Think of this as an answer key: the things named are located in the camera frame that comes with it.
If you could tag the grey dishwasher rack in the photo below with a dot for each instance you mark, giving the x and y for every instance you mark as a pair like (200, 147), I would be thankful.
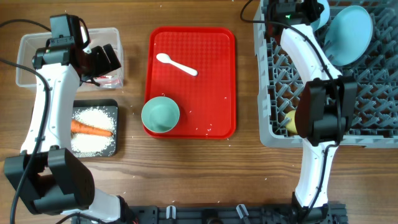
(375, 112)

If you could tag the black waste tray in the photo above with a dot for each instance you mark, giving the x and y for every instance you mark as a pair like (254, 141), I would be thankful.
(113, 105)

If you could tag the clear plastic bin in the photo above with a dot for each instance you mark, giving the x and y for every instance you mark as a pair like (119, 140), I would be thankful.
(99, 37)

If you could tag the green bowl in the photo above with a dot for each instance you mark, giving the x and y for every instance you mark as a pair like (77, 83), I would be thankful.
(160, 114)

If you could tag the orange carrot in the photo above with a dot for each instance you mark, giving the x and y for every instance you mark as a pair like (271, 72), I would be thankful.
(80, 128)

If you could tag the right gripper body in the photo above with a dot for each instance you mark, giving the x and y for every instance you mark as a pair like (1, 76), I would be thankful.
(307, 9)

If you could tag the white rice pile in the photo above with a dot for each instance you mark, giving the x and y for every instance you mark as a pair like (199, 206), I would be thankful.
(103, 117)

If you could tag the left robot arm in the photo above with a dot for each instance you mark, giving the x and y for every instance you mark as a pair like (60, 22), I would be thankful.
(46, 176)

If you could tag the light blue bowl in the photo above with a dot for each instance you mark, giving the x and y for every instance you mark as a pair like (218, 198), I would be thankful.
(323, 15)

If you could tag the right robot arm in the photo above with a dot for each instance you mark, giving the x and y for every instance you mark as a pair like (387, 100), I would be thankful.
(325, 110)

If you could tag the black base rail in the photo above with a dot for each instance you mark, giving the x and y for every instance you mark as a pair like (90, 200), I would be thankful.
(266, 214)

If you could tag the light blue plate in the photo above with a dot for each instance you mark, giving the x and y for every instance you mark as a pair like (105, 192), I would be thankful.
(348, 35)

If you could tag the red foil wrapper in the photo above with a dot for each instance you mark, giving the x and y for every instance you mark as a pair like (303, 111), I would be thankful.
(109, 81)

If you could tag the red serving tray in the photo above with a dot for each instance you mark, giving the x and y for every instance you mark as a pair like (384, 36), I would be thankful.
(207, 102)

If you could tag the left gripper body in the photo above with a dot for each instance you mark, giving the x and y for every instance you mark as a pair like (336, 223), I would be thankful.
(98, 65)

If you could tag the white plastic spoon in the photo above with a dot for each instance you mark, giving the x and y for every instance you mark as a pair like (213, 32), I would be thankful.
(164, 58)

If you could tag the yellow plastic cup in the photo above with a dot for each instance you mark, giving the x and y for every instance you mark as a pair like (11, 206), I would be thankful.
(290, 125)

